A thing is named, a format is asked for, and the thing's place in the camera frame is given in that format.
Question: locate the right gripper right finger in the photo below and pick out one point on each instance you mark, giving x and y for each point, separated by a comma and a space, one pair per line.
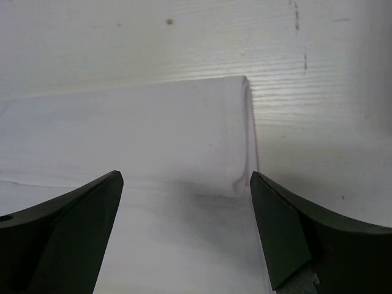
311, 249

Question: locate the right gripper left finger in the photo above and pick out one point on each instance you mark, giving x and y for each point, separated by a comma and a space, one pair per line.
58, 246

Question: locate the white t shirt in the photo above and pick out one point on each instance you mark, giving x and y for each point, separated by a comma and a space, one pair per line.
186, 151

